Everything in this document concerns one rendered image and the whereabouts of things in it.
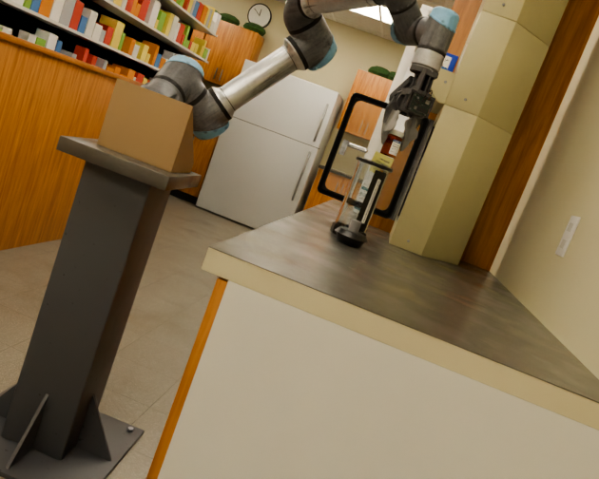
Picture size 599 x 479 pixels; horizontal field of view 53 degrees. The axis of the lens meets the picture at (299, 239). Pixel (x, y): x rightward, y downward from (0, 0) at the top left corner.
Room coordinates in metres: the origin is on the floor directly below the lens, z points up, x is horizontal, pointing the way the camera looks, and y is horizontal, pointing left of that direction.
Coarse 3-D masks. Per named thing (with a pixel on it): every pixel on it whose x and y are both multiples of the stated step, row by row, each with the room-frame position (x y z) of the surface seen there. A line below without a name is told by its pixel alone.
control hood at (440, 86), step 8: (440, 72) 1.96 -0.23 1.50; (448, 72) 1.96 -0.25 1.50; (440, 80) 1.96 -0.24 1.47; (448, 80) 1.96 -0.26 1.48; (432, 88) 1.96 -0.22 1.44; (440, 88) 1.96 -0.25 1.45; (448, 88) 1.95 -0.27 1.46; (432, 96) 2.02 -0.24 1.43; (440, 96) 1.96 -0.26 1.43; (440, 104) 1.97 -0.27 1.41; (432, 112) 2.27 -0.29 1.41
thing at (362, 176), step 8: (368, 160) 1.67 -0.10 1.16; (360, 168) 1.68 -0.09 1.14; (368, 168) 1.67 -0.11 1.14; (376, 168) 1.67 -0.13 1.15; (392, 168) 1.69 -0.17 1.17; (352, 176) 1.71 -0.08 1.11; (360, 176) 1.68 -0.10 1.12; (368, 176) 1.67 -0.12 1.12; (352, 184) 1.69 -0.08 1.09; (360, 184) 1.67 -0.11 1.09; (368, 184) 1.67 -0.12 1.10; (352, 192) 1.68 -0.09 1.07; (360, 192) 1.67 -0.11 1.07; (344, 200) 1.70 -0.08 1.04; (352, 200) 1.68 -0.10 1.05; (360, 200) 1.67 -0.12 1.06; (344, 208) 1.69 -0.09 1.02; (352, 208) 1.67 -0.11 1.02; (344, 216) 1.68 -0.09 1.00; (352, 216) 1.67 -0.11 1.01; (344, 224) 1.67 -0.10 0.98; (368, 224) 1.71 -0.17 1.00; (360, 232) 1.68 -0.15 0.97
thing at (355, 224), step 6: (354, 222) 1.57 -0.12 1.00; (360, 222) 1.57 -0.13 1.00; (342, 228) 1.56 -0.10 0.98; (348, 228) 1.58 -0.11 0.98; (354, 228) 1.57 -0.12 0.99; (342, 234) 1.54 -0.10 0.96; (348, 234) 1.54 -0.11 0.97; (354, 234) 1.54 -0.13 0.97; (360, 234) 1.58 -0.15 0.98; (342, 240) 1.55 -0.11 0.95; (348, 240) 1.55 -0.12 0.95; (354, 240) 1.54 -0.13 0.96; (360, 240) 1.54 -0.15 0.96; (366, 240) 1.57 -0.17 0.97; (354, 246) 1.55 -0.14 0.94; (360, 246) 1.57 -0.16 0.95
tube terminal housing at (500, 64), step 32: (480, 32) 1.95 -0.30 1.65; (512, 32) 1.94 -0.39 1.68; (480, 64) 1.95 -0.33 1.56; (512, 64) 1.98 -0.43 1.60; (448, 96) 1.95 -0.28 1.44; (480, 96) 1.94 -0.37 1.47; (512, 96) 2.02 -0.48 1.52; (448, 128) 1.95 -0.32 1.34; (480, 128) 1.96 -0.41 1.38; (512, 128) 2.06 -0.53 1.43; (448, 160) 1.95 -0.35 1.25; (480, 160) 2.00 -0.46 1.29; (416, 192) 1.95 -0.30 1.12; (448, 192) 1.95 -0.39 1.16; (480, 192) 2.04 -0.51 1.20; (416, 224) 1.95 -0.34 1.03; (448, 224) 1.98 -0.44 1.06; (448, 256) 2.02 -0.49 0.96
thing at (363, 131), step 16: (352, 112) 2.32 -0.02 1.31; (368, 112) 2.31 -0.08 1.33; (352, 128) 2.31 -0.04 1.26; (368, 128) 2.30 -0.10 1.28; (400, 128) 2.28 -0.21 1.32; (416, 128) 2.27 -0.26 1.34; (352, 144) 2.31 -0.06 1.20; (368, 144) 2.30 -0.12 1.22; (336, 160) 2.32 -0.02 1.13; (352, 160) 2.30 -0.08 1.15; (384, 160) 2.28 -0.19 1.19; (400, 160) 2.27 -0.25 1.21; (336, 176) 2.31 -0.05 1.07; (336, 192) 2.31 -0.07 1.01; (384, 192) 2.27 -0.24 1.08; (384, 208) 2.27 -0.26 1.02
